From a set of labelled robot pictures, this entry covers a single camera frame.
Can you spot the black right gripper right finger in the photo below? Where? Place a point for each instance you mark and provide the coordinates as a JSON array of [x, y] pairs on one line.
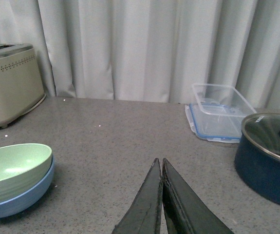
[[185, 213]]

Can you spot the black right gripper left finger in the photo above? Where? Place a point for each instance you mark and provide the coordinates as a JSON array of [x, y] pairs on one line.
[[144, 215]]

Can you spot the blue bowl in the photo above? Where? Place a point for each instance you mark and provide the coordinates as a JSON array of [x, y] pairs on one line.
[[29, 197]]

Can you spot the green bowl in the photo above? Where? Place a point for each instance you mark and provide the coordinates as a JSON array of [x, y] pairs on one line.
[[21, 167]]

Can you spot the dark blue pot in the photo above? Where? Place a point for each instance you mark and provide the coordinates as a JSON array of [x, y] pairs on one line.
[[259, 170]]

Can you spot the blue-rimmed container lid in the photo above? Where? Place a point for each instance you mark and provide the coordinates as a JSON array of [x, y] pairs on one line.
[[215, 122]]

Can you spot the clear plastic container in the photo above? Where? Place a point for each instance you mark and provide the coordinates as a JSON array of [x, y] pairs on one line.
[[220, 100]]

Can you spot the glass pot lid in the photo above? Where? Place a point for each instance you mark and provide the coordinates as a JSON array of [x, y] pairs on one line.
[[263, 131]]

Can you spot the white curtain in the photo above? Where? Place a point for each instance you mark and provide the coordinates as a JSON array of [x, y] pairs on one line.
[[150, 50]]

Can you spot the beige toaster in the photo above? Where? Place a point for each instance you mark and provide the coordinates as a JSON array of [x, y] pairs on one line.
[[21, 87]]

